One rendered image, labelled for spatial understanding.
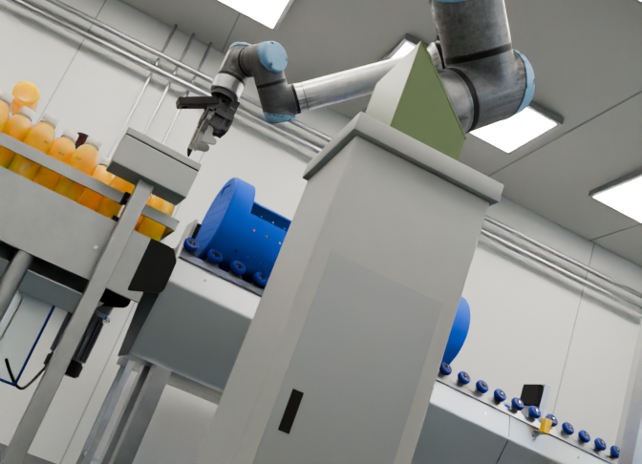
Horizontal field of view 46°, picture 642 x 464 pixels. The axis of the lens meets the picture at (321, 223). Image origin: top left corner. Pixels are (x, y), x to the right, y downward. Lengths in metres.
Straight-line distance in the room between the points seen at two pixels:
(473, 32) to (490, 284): 4.95
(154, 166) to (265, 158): 4.09
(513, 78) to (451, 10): 0.20
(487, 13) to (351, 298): 0.70
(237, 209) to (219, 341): 0.37
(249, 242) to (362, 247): 0.86
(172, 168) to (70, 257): 0.33
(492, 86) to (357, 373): 0.71
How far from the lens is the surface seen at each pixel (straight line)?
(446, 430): 2.46
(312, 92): 2.25
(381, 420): 1.34
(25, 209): 1.97
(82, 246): 1.97
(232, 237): 2.17
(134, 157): 1.92
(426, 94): 1.55
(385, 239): 1.38
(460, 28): 1.69
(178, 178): 1.93
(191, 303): 2.11
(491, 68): 1.70
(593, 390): 6.97
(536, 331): 6.69
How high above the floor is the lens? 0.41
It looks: 20 degrees up
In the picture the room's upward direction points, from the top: 21 degrees clockwise
